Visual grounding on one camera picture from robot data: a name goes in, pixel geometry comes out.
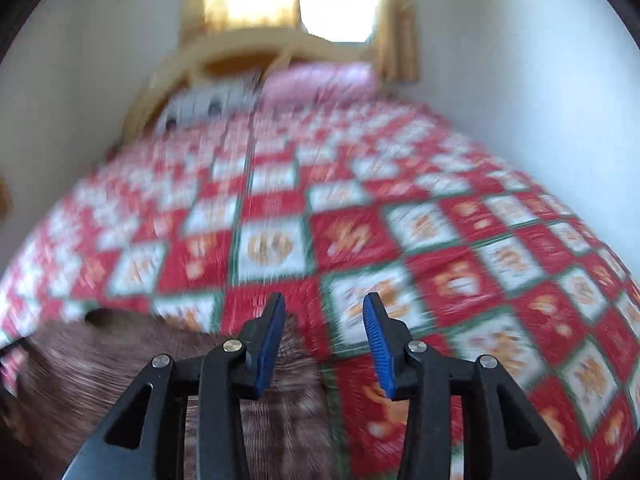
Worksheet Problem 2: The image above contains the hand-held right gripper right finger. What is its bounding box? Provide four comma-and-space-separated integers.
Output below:
362, 292, 582, 480

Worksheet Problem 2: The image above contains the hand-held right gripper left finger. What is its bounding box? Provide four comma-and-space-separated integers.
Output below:
62, 292, 288, 480

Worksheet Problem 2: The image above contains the brown knit sweater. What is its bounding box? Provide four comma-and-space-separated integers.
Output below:
0, 307, 337, 480

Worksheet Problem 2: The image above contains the red checked printed blanket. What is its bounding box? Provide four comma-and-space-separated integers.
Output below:
0, 95, 640, 480

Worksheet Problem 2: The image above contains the grey white patterned pillow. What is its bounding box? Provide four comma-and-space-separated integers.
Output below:
156, 72, 264, 134

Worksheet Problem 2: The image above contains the pink pillow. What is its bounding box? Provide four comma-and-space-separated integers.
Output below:
261, 61, 379, 107

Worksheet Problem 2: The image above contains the cream arched bed headboard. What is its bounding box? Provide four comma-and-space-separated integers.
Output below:
119, 26, 373, 147

